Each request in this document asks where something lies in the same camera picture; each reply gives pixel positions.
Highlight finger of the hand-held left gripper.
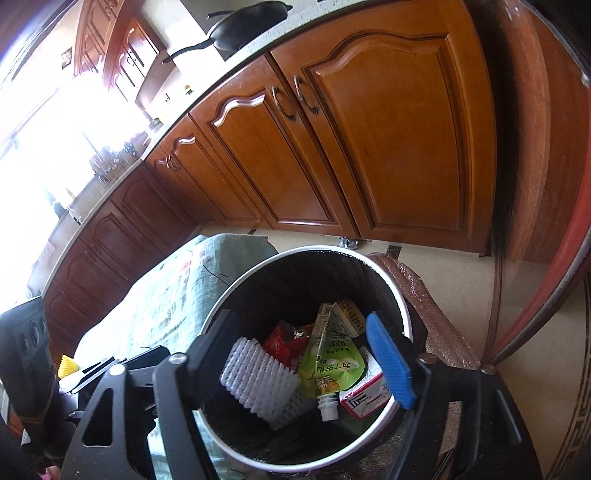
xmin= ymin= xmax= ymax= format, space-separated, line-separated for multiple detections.
xmin=76 ymin=345 xmax=172 ymax=392

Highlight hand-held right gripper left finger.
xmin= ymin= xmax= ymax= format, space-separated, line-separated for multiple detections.
xmin=60 ymin=308 xmax=241 ymax=480

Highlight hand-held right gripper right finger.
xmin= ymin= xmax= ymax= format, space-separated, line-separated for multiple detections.
xmin=366 ymin=311 xmax=546 ymax=480

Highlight red drink carton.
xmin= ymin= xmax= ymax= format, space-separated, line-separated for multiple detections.
xmin=339 ymin=346 xmax=393 ymax=420

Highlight large white foam fruit net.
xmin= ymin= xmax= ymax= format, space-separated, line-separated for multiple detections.
xmin=219 ymin=337 xmax=303 ymax=418

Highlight green spout pouch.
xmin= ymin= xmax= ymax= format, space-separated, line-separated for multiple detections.
xmin=298 ymin=302 xmax=368 ymax=422

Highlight red snack wrapper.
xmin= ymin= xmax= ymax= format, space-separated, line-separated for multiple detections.
xmin=263 ymin=322 xmax=319 ymax=374

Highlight small white foam fruit net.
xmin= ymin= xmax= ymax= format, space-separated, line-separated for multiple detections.
xmin=270 ymin=388 xmax=319 ymax=431

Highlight white rimmed trash bin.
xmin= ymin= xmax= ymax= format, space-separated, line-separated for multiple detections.
xmin=196 ymin=246 xmax=428 ymax=476

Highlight yellow foam fruit net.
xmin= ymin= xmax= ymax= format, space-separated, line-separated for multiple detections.
xmin=58 ymin=354 xmax=80 ymax=380

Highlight floral teal tablecloth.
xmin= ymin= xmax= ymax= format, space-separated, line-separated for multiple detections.
xmin=74 ymin=234 xmax=278 ymax=480

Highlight brown wrapped stool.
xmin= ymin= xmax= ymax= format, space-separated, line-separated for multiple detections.
xmin=365 ymin=251 xmax=483 ymax=370

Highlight black plastic bag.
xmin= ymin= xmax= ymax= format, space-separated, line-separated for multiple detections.
xmin=259 ymin=401 xmax=467 ymax=480

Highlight round glass table red rim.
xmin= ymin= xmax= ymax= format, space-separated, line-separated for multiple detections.
xmin=480 ymin=0 xmax=591 ymax=374

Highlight cluster of kitchen utensils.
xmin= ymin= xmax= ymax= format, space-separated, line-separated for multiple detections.
xmin=88 ymin=141 xmax=139 ymax=183

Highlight kitchen window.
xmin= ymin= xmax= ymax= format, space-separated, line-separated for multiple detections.
xmin=0 ymin=83 xmax=148 ymax=278

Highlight wooden base kitchen cabinets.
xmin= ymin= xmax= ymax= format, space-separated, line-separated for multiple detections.
xmin=41 ymin=0 xmax=497 ymax=352

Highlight speckled kitchen countertop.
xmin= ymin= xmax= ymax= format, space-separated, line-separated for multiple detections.
xmin=28 ymin=0 xmax=370 ymax=296

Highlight black wok pan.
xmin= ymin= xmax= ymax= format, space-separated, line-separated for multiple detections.
xmin=161 ymin=0 xmax=294 ymax=65

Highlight metal cabinet door handle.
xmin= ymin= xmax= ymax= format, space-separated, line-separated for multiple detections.
xmin=271 ymin=86 xmax=296 ymax=121
xmin=294 ymin=76 xmax=319 ymax=114

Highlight wooden wall cabinets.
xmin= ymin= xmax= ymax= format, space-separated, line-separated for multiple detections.
xmin=74 ymin=0 xmax=167 ymax=100

